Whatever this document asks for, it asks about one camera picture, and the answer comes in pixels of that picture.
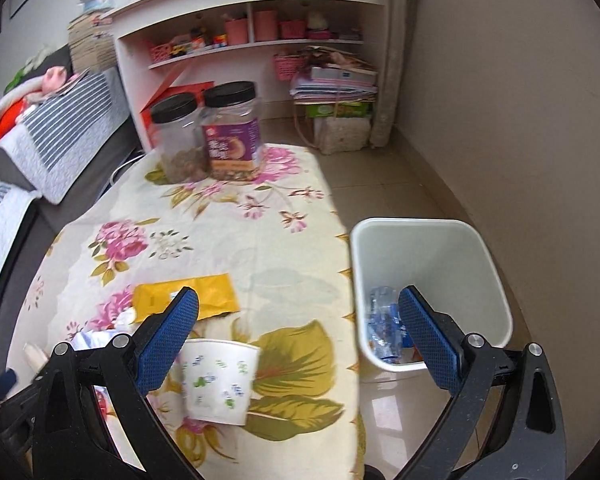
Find white trash bin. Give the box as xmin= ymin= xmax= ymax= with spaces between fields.
xmin=349 ymin=216 xmax=515 ymax=373

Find white power cable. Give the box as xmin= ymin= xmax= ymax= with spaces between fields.
xmin=108 ymin=152 xmax=146 ymax=189

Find plastic water bottle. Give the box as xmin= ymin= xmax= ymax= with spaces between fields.
xmin=366 ymin=286 xmax=413 ymax=364

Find clear jar with nuts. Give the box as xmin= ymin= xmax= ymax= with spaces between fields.
xmin=150 ymin=92 xmax=209 ymax=183

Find pink basket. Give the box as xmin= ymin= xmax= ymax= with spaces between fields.
xmin=273 ymin=54 xmax=306 ymax=81

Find pink pig plush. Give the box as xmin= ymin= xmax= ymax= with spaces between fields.
xmin=41 ymin=66 xmax=79 ymax=96

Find red gift box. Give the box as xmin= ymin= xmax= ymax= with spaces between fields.
xmin=139 ymin=79 xmax=217 ymax=149

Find stack of books on floor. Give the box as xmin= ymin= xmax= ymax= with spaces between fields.
xmin=289 ymin=46 xmax=379 ymax=155

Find grey curtain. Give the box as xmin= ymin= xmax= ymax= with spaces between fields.
xmin=370 ymin=0 xmax=418 ymax=148

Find grey sofa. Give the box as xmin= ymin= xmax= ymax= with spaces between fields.
xmin=0 ymin=44 xmax=144 ymax=380

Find stacked cardboard boxes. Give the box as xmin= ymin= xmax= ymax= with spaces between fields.
xmin=68 ymin=12 xmax=117 ymax=73

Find grey striped sofa cover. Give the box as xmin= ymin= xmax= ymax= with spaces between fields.
xmin=0 ymin=67 xmax=130 ymax=205

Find purple label cashew jar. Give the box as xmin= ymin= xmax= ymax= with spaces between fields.
xmin=201 ymin=80 xmax=263 ymax=181

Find floral tablecloth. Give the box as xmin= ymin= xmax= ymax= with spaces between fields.
xmin=7 ymin=144 xmax=362 ymax=479

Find white bookshelf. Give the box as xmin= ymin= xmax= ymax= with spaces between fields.
xmin=107 ymin=0 xmax=388 ymax=150

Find floral paper cup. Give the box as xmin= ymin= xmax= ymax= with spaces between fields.
xmin=180 ymin=338 xmax=260 ymax=426

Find yellow snack wrapper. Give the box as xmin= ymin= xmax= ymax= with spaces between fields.
xmin=132 ymin=273 xmax=239 ymax=323

